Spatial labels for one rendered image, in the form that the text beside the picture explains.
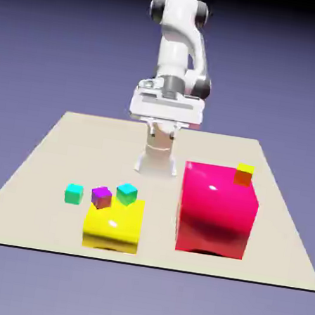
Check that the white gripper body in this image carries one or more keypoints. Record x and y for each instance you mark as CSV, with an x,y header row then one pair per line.
x,y
166,110

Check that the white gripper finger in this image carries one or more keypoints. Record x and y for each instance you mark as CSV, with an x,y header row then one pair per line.
x,y
152,128
173,131

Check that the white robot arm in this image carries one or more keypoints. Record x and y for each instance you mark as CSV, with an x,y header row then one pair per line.
x,y
172,54

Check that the small cyan cube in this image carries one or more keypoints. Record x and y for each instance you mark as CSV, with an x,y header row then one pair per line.
x,y
73,194
126,193

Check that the small yellow cube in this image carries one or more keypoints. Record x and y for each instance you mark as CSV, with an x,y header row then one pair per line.
x,y
244,174

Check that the small purple cube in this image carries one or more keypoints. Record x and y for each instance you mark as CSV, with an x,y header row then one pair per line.
x,y
101,197

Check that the large pink box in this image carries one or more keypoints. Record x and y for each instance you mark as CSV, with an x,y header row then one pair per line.
x,y
215,211

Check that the large yellow box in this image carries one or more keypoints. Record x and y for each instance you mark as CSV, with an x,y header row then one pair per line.
x,y
113,223

